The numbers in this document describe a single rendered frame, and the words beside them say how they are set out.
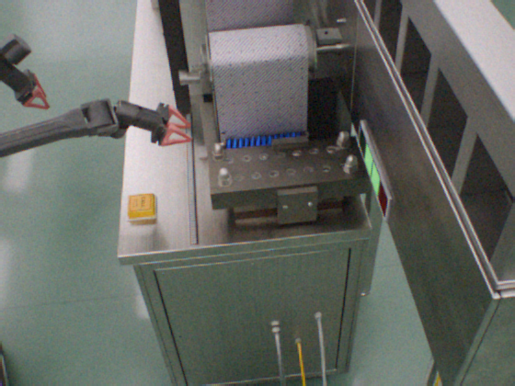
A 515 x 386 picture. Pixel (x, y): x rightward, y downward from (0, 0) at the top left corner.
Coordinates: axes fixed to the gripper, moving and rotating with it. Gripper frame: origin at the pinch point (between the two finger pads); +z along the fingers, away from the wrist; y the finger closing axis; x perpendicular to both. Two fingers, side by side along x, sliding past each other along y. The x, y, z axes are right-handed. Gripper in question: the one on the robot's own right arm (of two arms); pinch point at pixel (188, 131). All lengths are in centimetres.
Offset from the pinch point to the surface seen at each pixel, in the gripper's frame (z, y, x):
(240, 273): 23.7, 24.9, -21.7
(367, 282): 102, -15, -55
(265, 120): 17.3, 0.1, 11.3
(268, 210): 23.2, 18.4, -2.5
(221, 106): 4.5, 0.2, 11.2
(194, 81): -2.4, -7.9, 10.7
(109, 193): 9, -91, -116
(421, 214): 23, 59, 41
